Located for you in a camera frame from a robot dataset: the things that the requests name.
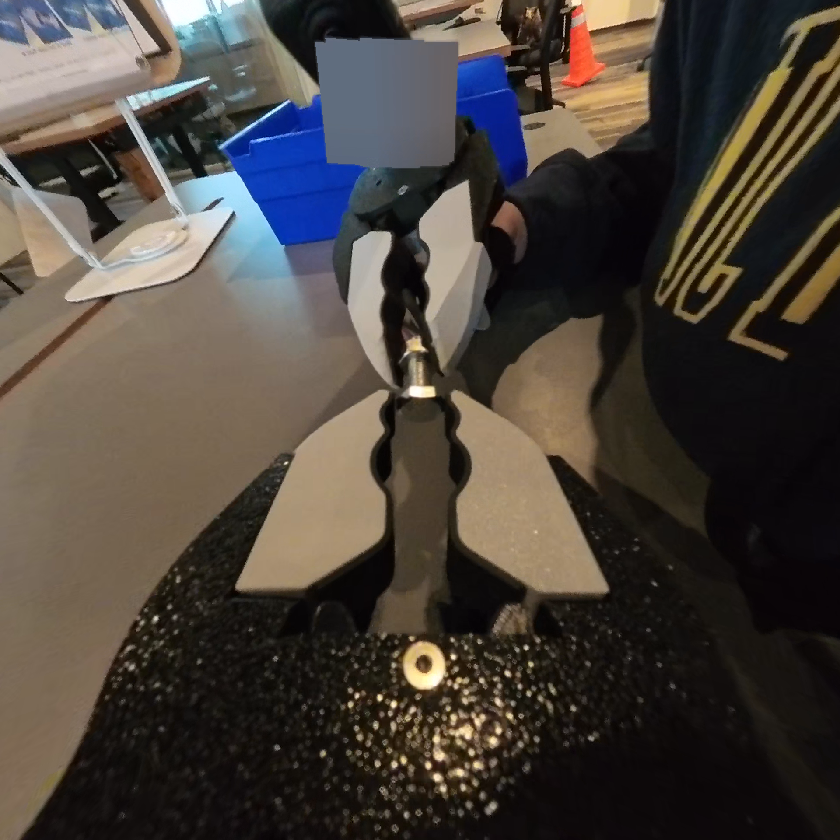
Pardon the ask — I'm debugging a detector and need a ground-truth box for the person's right hand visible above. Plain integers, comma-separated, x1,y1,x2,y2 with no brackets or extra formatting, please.
489,200,530,269

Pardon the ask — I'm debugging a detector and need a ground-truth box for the clear acrylic sign stand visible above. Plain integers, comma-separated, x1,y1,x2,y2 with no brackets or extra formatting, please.
0,0,235,304

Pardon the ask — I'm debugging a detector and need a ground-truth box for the silver hex bolt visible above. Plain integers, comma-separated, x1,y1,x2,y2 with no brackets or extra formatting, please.
399,348,439,399

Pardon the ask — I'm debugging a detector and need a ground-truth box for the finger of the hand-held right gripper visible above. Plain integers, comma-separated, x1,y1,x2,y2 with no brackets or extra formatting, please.
344,228,411,395
410,178,494,378

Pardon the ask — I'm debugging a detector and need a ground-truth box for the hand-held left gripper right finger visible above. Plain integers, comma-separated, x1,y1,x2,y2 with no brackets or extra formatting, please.
445,390,609,601

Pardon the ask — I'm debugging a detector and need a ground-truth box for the blue plastic bin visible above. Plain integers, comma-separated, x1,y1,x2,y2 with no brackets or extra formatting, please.
220,56,529,247

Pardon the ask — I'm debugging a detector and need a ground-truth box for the black office chair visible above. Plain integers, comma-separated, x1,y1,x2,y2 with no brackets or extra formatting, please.
495,0,568,112

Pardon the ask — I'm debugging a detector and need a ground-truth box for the wooden table with black legs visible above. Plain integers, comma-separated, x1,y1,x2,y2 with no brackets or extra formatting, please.
0,77,214,217

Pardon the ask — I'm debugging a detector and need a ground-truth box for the orange traffic cone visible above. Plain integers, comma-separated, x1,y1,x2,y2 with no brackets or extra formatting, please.
561,0,606,88

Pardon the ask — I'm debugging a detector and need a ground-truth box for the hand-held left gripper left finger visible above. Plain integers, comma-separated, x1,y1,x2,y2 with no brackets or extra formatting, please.
234,387,399,599

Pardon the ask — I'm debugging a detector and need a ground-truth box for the person in dark sweatshirt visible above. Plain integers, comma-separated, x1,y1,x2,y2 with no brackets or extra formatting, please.
587,0,840,634

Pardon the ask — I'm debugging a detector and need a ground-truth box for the light grey office desk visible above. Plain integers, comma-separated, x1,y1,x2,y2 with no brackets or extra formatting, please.
394,0,513,63

